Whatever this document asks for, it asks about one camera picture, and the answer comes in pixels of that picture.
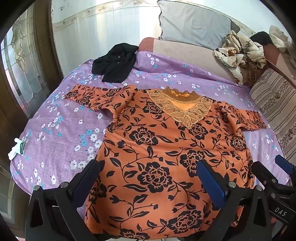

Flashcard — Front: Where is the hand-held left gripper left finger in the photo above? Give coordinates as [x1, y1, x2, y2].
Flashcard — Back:
[25, 159, 101, 241]

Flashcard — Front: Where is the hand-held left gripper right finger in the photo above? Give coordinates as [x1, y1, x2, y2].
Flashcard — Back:
[196, 159, 274, 241]

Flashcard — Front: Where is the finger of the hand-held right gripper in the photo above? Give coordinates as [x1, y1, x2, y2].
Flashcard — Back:
[252, 161, 278, 193]
[275, 154, 294, 177]

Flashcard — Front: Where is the orange black floral shirt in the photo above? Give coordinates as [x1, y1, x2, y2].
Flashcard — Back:
[63, 84, 267, 241]

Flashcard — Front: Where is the purple floral bedsheet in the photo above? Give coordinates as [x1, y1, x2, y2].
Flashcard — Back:
[10, 51, 290, 210]

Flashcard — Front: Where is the striped beige pillow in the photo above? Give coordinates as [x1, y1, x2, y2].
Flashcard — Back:
[249, 68, 296, 160]

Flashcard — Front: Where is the white green small cloth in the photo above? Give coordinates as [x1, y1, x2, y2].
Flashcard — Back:
[8, 137, 26, 160]

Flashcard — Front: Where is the brown pink cushion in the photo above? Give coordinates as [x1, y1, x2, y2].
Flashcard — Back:
[264, 44, 296, 79]

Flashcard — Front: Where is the cream floral crumpled cloth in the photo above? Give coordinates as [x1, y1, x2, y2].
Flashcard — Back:
[213, 30, 266, 85]

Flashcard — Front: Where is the black garment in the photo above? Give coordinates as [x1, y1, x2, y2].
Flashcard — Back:
[92, 43, 139, 83]

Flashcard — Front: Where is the dark cloth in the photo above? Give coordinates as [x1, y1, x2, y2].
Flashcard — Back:
[250, 31, 274, 45]

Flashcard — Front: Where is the beige pink cushion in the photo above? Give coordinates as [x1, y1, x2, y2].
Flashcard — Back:
[139, 37, 241, 84]

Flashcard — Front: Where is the wooden stained glass door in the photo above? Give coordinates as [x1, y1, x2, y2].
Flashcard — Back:
[0, 5, 63, 163]

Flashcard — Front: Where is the grey pillow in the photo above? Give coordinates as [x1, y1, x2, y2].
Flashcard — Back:
[157, 0, 241, 50]

